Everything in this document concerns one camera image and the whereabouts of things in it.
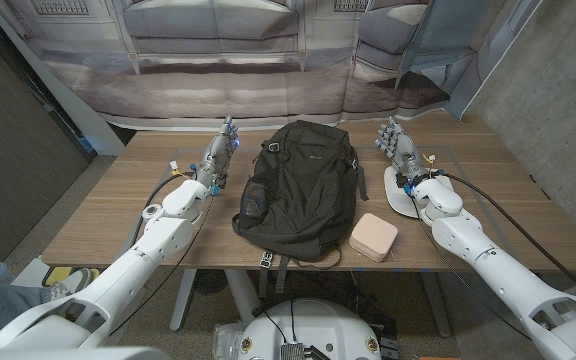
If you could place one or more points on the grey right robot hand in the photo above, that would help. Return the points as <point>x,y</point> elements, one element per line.
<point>404,152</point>

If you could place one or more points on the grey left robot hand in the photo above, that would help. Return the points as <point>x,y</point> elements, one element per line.
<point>218,157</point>

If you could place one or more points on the black backpack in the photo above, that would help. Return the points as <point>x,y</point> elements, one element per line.
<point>308,190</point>

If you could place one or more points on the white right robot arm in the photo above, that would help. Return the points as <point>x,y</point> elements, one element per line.
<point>498,270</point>

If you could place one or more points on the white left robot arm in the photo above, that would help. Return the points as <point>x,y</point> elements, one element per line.
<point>133,260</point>

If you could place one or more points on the white paper plate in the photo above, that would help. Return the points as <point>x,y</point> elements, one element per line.
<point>397,200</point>

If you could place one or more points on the printed room backdrop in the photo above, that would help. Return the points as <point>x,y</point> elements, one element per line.
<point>218,75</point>

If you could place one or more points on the round black floor fan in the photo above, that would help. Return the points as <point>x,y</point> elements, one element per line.
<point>210,281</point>

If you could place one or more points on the white table leg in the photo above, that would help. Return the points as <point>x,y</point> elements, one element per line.
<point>183,300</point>
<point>243,295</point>

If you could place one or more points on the grey table leg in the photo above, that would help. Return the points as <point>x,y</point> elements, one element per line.
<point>435,305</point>

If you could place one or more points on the clear plastic bag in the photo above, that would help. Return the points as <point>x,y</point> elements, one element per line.
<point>225,342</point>

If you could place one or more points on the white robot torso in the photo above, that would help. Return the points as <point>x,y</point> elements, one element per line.
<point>318,325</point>

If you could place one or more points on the yellow black floor item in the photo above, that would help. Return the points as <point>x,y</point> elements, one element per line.
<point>58,275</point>

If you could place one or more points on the dark wooden door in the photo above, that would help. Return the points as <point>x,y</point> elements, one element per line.
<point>13,150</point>

